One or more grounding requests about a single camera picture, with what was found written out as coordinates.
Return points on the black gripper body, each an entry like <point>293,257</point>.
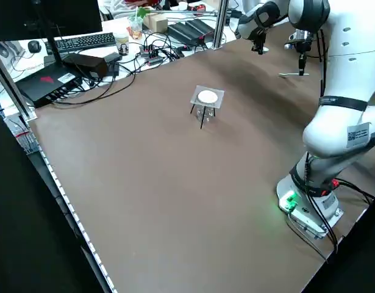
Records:
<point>259,36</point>
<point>303,47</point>

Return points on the small white crucible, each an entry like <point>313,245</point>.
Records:
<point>266,49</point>

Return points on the small pale green spoon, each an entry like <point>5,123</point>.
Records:
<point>284,74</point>

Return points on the black ribbed device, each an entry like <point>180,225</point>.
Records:
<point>202,27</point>
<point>181,32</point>

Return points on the red and black item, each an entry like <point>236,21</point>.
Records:
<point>196,8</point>

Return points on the small white cup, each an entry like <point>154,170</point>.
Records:
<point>182,6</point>

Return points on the clear glass burner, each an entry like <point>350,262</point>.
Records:
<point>205,114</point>

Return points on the brown cardboard box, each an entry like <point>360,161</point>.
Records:
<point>156,23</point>

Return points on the black usb hub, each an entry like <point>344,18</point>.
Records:
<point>150,52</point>

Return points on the plastic cup with straw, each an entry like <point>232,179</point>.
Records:
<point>135,29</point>

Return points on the person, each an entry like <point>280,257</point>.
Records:
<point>135,3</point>

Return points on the white paper cup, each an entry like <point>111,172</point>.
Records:
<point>121,39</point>

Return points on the grey metal mounting plate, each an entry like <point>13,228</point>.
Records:
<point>327,219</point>

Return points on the black power brick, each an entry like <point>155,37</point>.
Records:
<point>89,65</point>

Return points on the black keyboard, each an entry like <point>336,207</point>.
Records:
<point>83,41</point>

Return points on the black monitor stand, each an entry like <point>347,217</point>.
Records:
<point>53,49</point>

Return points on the black computer monitor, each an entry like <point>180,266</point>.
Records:
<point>53,15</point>

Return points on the black box red logo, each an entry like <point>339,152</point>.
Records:
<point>37,88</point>

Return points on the black computer mouse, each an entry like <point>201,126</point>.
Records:
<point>34,46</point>

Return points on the aluminium profile post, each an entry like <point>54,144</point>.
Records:
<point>220,24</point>

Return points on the aluminium frame post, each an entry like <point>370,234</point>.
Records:
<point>10,85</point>

